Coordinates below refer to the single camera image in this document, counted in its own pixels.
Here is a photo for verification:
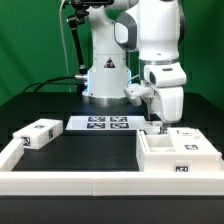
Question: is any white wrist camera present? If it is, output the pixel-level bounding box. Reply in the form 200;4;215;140
124;83;153;107

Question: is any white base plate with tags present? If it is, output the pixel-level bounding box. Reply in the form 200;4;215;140
66;116;148;131

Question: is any black cable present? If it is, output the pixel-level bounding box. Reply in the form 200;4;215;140
21;75;88;94

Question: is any white cabinet door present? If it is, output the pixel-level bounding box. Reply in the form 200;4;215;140
167;128;215;154
144;121;163;135

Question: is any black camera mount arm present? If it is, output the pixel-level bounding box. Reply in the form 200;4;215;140
67;0;114;74

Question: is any white cabinet body box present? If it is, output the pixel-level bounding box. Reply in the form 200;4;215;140
136;130;224;172

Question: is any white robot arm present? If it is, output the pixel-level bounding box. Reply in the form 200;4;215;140
83;0;186;130

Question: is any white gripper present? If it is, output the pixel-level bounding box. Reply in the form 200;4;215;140
144;62;186;134

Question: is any white U-shaped fence frame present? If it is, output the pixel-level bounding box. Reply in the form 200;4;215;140
0;139;224;196

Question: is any white cabinet top block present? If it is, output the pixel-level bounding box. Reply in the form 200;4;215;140
13;119;63;150

